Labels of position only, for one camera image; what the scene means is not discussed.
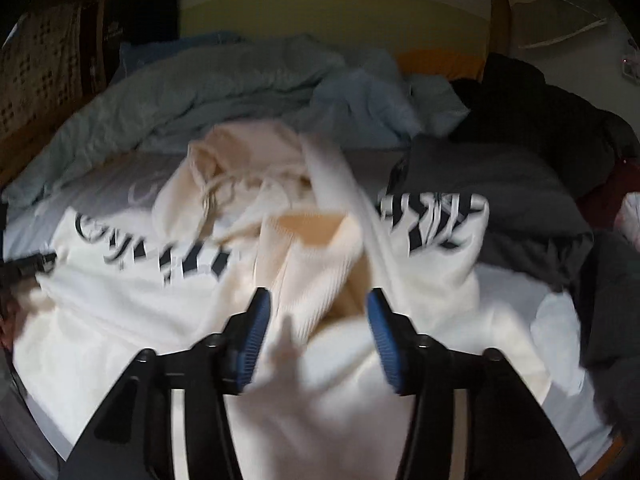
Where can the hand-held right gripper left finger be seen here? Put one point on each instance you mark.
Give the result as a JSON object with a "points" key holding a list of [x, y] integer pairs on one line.
{"points": [[255, 340]]}

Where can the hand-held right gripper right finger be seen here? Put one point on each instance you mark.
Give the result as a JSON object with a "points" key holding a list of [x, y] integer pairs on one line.
{"points": [[382, 335]]}

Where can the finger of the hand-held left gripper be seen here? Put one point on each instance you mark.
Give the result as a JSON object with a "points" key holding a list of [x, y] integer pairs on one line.
{"points": [[30, 266]]}

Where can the cream printed hoodie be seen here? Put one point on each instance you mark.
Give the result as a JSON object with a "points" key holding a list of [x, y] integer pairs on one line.
{"points": [[150, 300]]}

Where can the dark grey garment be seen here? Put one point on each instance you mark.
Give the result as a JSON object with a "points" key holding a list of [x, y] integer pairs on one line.
{"points": [[500, 195]]}

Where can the lattice patterned cloth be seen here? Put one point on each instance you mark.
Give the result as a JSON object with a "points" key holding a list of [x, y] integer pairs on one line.
{"points": [[35, 65]]}

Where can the person's leg in grey jeans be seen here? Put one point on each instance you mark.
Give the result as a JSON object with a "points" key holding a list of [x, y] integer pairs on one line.
{"points": [[612, 310]]}

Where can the light blue-grey duvet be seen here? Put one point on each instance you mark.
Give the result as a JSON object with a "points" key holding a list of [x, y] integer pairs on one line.
{"points": [[200, 95]]}

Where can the blue pillow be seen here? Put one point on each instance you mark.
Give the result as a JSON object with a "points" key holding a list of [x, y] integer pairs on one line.
{"points": [[170, 50]]}

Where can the white pink-printed cloth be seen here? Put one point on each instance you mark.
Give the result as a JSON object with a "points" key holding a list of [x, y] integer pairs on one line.
{"points": [[629, 220]]}

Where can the black jacket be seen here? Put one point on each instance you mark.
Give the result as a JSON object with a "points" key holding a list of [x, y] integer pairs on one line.
{"points": [[540, 105]]}

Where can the black hanging garment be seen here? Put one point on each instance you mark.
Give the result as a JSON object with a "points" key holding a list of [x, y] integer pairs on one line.
{"points": [[145, 10]]}

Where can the pale gathered curtain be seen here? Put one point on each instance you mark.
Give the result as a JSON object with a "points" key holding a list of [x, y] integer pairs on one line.
{"points": [[555, 5]]}

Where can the wooden bed frame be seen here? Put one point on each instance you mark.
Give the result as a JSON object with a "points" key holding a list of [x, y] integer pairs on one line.
{"points": [[501, 5]]}

